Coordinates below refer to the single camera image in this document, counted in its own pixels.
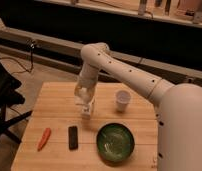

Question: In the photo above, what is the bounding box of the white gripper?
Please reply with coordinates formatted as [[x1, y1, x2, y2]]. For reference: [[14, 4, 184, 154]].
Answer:
[[74, 82, 95, 106]]

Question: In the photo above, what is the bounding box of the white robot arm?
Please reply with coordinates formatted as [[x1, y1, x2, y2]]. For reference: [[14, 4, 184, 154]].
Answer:
[[75, 43, 202, 171]]

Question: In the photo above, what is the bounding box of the green ceramic bowl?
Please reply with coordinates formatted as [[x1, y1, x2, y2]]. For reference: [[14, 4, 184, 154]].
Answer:
[[96, 123, 135, 163]]

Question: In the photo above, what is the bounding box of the white tube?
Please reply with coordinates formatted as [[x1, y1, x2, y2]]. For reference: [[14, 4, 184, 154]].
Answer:
[[81, 103, 94, 119]]

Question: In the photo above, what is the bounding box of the black rectangular bar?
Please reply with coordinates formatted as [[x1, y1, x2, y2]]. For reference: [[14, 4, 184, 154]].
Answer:
[[68, 126, 78, 150]]

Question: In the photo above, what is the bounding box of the wooden table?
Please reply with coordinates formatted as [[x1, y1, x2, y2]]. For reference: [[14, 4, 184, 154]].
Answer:
[[11, 82, 157, 171]]

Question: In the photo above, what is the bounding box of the orange carrot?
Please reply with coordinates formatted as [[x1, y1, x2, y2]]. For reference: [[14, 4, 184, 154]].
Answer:
[[37, 128, 51, 151]]

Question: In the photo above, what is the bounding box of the black office chair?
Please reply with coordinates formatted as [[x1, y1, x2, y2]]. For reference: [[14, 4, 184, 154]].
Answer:
[[0, 62, 32, 144]]

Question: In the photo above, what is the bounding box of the black cable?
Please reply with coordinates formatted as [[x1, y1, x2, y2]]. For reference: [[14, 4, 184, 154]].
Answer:
[[0, 41, 38, 76]]

